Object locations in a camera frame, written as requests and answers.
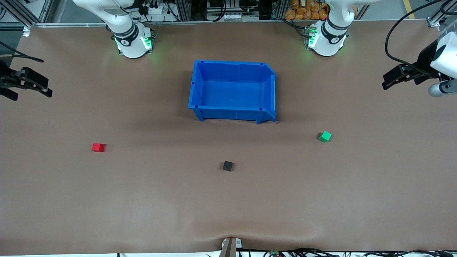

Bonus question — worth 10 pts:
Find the bag of orange snacks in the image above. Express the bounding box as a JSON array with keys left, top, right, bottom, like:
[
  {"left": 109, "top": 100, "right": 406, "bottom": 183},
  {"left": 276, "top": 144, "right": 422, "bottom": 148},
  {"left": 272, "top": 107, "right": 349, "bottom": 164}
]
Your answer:
[{"left": 284, "top": 0, "right": 330, "bottom": 21}]

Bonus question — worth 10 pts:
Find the white power strip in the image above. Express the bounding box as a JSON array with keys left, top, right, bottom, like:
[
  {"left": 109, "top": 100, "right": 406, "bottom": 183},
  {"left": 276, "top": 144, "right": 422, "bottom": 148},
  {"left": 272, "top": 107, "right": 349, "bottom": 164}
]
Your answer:
[{"left": 139, "top": 1, "right": 164, "bottom": 15}]

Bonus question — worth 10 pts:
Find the brown table cover mat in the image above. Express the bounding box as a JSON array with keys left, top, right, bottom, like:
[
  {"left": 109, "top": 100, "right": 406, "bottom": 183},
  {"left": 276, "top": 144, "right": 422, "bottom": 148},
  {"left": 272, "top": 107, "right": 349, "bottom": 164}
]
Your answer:
[{"left": 0, "top": 20, "right": 457, "bottom": 256}]

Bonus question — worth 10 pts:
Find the blue plastic storage bin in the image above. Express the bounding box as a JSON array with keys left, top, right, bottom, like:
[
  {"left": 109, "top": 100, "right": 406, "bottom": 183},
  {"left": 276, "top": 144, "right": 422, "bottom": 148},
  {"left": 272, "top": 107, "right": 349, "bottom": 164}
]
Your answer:
[{"left": 188, "top": 60, "right": 277, "bottom": 125}]

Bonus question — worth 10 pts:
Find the metal table edge clamp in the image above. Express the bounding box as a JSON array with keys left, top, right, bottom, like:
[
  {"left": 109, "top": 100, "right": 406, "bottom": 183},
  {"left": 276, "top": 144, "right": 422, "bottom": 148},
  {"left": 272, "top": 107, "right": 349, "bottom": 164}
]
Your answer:
[{"left": 221, "top": 236, "right": 244, "bottom": 257}]

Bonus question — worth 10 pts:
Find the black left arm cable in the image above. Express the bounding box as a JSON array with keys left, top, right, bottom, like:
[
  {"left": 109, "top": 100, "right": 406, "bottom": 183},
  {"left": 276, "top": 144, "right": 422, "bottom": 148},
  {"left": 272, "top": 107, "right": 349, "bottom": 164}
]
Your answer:
[{"left": 385, "top": 0, "right": 445, "bottom": 76}]

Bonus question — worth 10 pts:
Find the aluminium frame profile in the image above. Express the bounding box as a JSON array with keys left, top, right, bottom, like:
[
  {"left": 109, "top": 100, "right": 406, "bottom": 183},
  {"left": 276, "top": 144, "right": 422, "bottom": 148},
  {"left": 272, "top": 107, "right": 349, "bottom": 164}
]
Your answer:
[
  {"left": 426, "top": 0, "right": 457, "bottom": 28},
  {"left": 0, "top": 0, "right": 38, "bottom": 30}
]

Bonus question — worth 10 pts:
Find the black cable bundle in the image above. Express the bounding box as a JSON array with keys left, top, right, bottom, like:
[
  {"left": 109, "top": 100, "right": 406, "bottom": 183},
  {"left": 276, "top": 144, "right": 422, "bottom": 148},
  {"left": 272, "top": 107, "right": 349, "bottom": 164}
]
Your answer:
[{"left": 238, "top": 248, "right": 457, "bottom": 257}]

